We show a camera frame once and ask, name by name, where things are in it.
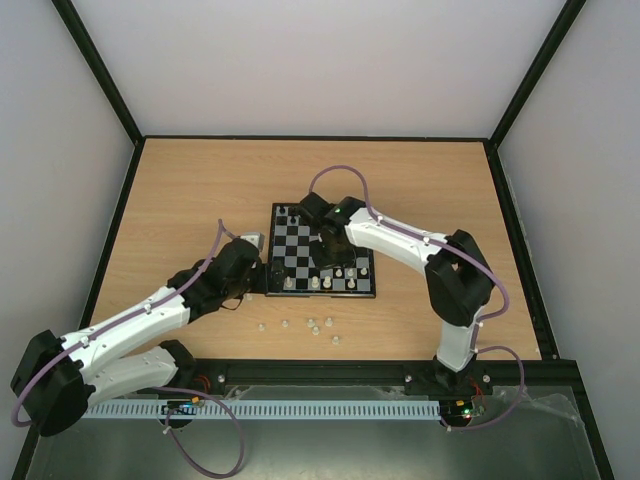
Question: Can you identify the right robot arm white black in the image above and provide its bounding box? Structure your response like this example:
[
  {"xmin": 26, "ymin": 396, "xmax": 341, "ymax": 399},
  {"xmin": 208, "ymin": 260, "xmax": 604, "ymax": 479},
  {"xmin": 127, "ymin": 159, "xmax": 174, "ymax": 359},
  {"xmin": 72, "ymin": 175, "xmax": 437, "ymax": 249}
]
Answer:
[{"xmin": 295, "ymin": 193, "xmax": 497, "ymax": 392}]

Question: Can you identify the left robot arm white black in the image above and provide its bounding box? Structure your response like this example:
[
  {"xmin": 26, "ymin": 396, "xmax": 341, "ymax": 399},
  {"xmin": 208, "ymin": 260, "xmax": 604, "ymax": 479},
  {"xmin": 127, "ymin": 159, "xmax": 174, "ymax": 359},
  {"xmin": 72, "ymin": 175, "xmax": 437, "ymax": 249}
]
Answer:
[{"xmin": 10, "ymin": 236, "xmax": 285, "ymax": 437}]

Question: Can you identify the left controller circuit board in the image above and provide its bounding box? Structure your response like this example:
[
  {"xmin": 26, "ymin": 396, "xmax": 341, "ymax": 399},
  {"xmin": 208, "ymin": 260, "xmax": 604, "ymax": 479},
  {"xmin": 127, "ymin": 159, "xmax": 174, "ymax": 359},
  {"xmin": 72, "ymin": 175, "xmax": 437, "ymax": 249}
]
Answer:
[{"xmin": 157, "ymin": 397, "xmax": 206, "ymax": 418}]

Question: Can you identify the controller circuit board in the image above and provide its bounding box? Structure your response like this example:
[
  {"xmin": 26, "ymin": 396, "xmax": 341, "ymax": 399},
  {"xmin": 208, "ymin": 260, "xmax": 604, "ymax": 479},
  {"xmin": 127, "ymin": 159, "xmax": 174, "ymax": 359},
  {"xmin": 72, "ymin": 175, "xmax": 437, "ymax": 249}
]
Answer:
[
  {"xmin": 157, "ymin": 397, "xmax": 206, "ymax": 418},
  {"xmin": 439, "ymin": 396, "xmax": 487, "ymax": 423}
]

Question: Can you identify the right controller circuit board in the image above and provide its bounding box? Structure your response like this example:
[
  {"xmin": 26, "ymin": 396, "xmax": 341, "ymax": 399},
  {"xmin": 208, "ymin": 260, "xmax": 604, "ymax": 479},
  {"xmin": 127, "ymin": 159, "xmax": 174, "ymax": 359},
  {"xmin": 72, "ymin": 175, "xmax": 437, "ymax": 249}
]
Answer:
[{"xmin": 439, "ymin": 396, "xmax": 487, "ymax": 423}]

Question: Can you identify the black and silver chessboard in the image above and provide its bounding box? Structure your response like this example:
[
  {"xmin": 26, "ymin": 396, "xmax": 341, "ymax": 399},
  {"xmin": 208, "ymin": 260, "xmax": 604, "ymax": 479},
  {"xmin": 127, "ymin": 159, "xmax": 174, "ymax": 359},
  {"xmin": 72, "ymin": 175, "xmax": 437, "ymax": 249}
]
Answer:
[{"xmin": 267, "ymin": 203, "xmax": 376, "ymax": 298}]

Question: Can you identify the clear plastic sheet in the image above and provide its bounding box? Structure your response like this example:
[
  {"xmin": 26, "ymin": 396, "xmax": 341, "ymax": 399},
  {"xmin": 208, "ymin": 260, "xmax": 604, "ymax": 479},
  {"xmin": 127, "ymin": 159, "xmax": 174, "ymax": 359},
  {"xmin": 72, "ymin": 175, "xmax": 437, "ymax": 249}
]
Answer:
[{"xmin": 27, "ymin": 393, "xmax": 598, "ymax": 479}]

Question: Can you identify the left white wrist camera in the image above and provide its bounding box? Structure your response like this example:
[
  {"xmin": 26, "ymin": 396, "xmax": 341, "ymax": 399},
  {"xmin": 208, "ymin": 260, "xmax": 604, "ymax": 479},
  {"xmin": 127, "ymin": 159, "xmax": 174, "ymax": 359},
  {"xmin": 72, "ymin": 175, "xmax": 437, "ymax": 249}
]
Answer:
[{"xmin": 240, "ymin": 232, "xmax": 265, "ymax": 252}]

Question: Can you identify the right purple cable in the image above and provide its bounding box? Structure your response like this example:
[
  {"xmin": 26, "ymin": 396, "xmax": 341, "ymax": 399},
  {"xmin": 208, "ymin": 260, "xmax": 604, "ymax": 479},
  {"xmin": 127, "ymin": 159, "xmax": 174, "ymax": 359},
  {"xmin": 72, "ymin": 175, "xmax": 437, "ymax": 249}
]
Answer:
[{"xmin": 309, "ymin": 164, "xmax": 525, "ymax": 432}]

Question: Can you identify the light blue slotted cable duct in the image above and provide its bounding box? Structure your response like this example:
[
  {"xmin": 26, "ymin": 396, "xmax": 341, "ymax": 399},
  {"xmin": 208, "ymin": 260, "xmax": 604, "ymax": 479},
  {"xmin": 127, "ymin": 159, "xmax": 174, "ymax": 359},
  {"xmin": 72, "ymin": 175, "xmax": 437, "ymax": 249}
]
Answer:
[{"xmin": 84, "ymin": 399, "xmax": 441, "ymax": 421}]

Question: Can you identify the black aluminium frame rail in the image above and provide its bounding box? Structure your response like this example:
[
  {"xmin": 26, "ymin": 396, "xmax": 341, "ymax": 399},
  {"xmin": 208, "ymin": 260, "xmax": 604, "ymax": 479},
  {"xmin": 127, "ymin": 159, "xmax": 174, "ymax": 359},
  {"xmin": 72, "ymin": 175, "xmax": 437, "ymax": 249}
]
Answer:
[{"xmin": 171, "ymin": 359, "xmax": 585, "ymax": 399}]

